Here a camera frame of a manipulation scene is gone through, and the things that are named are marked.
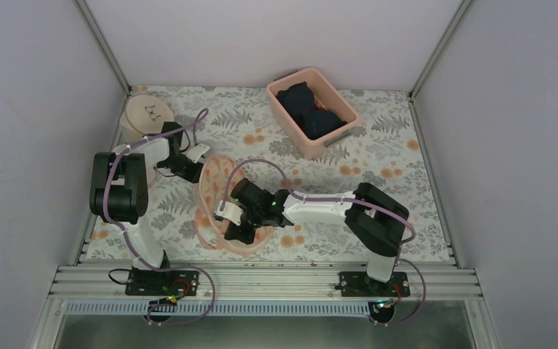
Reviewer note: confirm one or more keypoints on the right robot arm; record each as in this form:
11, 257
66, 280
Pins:
376, 219

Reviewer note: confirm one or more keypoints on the beige round mesh laundry bag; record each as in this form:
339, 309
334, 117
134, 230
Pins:
142, 115

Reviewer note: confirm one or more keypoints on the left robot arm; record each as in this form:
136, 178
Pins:
119, 195

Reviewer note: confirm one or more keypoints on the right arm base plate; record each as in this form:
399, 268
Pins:
359, 284

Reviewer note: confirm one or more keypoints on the aluminium frame post right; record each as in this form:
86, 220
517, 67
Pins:
447, 35

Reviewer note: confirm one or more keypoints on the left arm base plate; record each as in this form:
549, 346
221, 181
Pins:
170, 284

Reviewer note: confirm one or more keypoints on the navy blue bra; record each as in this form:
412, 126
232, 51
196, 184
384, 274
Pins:
299, 102

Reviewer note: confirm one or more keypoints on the aluminium frame post left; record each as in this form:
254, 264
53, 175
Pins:
103, 44

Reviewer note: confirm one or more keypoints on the floral patterned table mat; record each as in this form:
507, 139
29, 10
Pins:
382, 150

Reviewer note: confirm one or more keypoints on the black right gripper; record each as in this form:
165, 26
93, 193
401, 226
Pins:
247, 238

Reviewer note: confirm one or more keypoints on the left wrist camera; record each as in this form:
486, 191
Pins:
197, 152

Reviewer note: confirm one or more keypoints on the pink plastic bin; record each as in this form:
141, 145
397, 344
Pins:
326, 97

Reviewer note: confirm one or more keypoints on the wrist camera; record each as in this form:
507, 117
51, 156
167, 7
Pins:
226, 210
197, 152

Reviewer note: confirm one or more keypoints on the white pink-trimmed mesh laundry bag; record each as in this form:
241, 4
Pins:
136, 165

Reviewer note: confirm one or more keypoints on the floral peach mesh laundry bag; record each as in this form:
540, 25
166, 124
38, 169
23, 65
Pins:
208, 192

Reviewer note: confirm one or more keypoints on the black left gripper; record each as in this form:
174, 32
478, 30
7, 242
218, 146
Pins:
192, 177

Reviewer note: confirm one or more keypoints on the aluminium front rail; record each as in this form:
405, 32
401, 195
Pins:
235, 281

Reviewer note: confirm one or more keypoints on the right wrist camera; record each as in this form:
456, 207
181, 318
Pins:
226, 210

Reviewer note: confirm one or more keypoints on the aluminium frame post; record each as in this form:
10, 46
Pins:
103, 44
447, 35

